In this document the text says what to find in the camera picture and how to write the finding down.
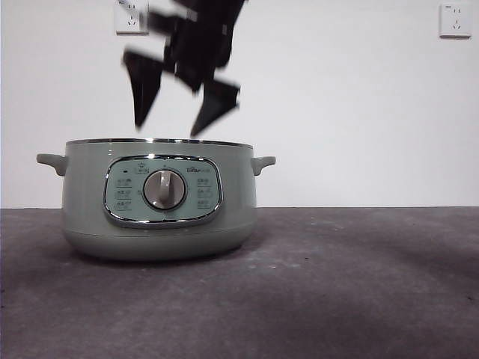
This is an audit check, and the white wall socket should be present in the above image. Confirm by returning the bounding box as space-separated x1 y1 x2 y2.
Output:
439 3 472 40
115 0 150 37

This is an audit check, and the sage green electric pot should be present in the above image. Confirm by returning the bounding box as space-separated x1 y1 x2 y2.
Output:
36 138 277 262

